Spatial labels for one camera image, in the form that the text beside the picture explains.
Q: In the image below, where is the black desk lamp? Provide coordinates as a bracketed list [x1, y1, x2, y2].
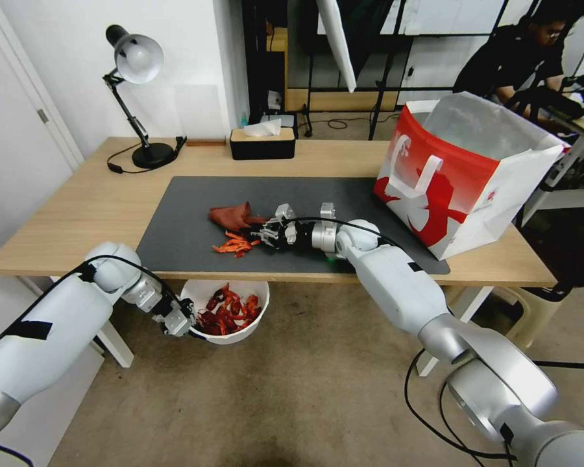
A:
[103, 24, 188, 170]

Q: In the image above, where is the white tissue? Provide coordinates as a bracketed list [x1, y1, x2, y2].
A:
[243, 118, 282, 138]

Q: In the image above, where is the beige plastic stool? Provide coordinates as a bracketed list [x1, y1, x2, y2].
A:
[486, 285, 561, 349]

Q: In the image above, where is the red white takeout bag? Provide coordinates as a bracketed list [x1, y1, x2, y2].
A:
[372, 90, 571, 261]

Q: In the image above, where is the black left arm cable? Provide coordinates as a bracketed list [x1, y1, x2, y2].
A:
[7, 255, 186, 337]

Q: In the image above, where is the rust brown towel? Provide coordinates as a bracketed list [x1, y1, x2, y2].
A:
[208, 200, 266, 230]

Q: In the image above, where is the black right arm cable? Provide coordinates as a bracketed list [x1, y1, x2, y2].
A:
[281, 217, 396, 252]

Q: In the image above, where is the wooden cabinet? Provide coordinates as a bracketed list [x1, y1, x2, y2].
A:
[266, 27, 400, 114]

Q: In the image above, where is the black metal rack frame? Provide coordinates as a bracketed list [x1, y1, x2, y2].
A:
[304, 0, 415, 142]

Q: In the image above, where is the white framed side desk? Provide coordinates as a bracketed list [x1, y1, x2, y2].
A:
[520, 97, 584, 230]

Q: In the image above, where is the dark grey table mat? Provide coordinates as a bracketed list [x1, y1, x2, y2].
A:
[135, 176, 452, 276]

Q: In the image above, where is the person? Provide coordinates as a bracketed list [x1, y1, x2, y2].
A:
[452, 0, 584, 117]

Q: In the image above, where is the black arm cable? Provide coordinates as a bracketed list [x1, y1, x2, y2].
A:
[7, 255, 186, 337]
[281, 217, 396, 252]

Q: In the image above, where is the black tissue box wooden lid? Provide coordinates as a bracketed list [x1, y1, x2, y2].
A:
[229, 128, 297, 160]

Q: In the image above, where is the black looping robot cable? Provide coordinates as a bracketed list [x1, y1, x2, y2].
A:
[404, 348, 517, 461]

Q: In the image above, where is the black lamp cable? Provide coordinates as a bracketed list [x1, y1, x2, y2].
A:
[108, 143, 147, 175]

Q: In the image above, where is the white door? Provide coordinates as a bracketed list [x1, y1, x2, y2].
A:
[0, 0, 84, 249]

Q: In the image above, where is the slanted white board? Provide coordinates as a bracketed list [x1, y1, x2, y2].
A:
[316, 0, 359, 94]

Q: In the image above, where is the white round container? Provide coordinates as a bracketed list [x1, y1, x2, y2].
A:
[180, 280, 271, 346]

